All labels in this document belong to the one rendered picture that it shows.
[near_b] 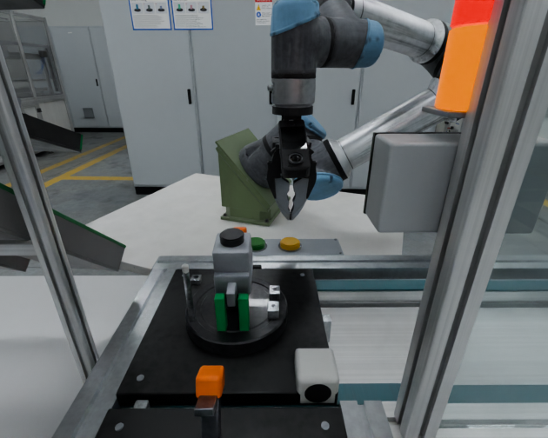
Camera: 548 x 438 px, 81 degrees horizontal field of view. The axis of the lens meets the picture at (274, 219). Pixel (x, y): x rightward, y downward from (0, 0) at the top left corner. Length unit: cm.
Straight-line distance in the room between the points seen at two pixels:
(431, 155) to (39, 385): 60
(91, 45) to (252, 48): 546
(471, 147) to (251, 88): 318
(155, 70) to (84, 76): 502
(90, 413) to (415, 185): 39
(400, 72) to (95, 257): 326
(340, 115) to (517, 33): 322
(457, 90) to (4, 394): 66
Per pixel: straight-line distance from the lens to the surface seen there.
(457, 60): 26
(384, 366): 51
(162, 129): 363
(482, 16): 25
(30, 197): 41
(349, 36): 60
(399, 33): 83
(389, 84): 350
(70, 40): 860
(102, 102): 841
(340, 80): 340
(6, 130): 39
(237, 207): 98
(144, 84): 363
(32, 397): 63
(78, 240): 51
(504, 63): 23
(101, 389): 46
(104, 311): 73
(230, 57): 340
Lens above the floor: 128
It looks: 25 degrees down
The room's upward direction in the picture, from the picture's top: straight up
